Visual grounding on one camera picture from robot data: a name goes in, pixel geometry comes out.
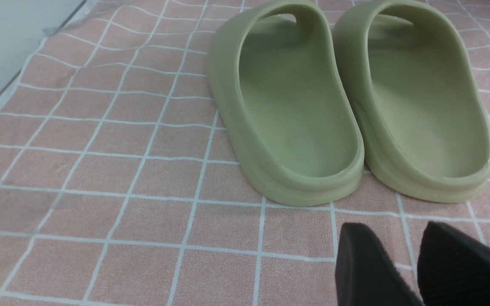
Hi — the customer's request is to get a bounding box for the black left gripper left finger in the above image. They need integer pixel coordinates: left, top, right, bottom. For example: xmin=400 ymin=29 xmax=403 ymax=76
xmin=335 ymin=222 xmax=422 ymax=306

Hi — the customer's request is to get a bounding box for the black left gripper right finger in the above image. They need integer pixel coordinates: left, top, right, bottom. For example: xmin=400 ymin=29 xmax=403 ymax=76
xmin=417 ymin=221 xmax=490 ymax=306

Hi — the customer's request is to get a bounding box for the green right slide slipper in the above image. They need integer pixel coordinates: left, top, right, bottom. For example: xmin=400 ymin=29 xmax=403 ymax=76
xmin=332 ymin=0 xmax=490 ymax=203

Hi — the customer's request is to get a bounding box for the green slide slipper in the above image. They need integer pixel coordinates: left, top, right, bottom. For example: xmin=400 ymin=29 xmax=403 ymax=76
xmin=207 ymin=0 xmax=365 ymax=207
xmin=332 ymin=0 xmax=490 ymax=203

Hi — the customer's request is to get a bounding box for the green left slide slipper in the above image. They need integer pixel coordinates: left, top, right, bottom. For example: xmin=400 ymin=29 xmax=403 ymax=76
xmin=207 ymin=0 xmax=365 ymax=207

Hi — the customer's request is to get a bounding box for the pink checkered tablecloth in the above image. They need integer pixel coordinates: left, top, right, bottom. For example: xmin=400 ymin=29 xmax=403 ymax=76
xmin=0 ymin=0 xmax=490 ymax=306

